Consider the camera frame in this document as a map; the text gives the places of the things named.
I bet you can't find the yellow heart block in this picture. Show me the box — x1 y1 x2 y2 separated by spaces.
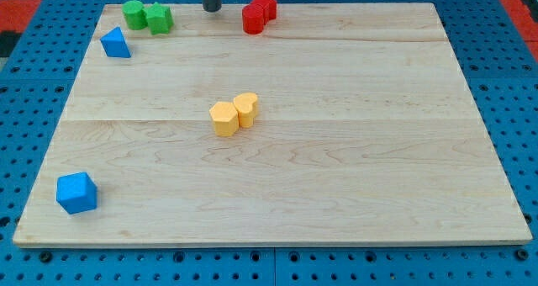
233 93 258 128

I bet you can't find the red cylinder block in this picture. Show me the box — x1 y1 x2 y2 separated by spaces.
241 4 265 34

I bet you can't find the blue cube block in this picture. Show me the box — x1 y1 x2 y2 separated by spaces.
56 172 98 215

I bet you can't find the green star block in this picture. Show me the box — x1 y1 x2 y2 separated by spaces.
144 3 174 35

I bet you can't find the blue triangular prism block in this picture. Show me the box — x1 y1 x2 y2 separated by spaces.
100 27 131 58

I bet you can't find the yellow hexagon block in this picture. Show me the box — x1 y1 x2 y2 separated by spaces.
209 102 239 137

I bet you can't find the green cylinder block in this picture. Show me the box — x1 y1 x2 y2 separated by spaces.
122 0 147 30

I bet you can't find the light wooden board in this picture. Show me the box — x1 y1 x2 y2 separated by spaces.
13 3 532 248

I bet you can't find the red star block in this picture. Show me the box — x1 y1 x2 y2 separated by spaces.
251 0 277 24

